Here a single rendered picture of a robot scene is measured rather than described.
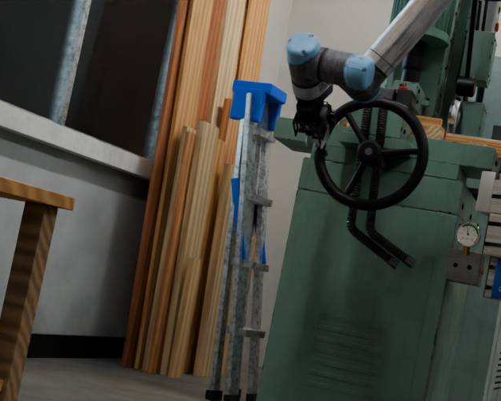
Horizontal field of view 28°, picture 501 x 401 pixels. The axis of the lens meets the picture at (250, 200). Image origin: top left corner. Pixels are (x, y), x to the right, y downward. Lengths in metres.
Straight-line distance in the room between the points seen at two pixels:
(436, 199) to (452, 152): 0.13
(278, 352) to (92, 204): 1.51
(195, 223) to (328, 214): 1.48
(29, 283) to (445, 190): 1.22
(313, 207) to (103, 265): 1.62
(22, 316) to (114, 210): 2.33
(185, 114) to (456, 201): 1.84
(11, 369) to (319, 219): 1.12
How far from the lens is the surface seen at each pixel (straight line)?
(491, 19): 3.20
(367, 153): 2.49
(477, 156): 2.66
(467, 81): 2.99
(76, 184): 3.88
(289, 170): 5.40
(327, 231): 2.69
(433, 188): 2.65
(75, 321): 4.06
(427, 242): 2.64
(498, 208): 2.20
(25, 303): 1.85
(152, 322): 4.08
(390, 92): 2.63
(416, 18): 2.32
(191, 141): 4.08
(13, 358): 1.86
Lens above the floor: 0.44
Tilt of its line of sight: 4 degrees up
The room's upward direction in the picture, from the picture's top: 11 degrees clockwise
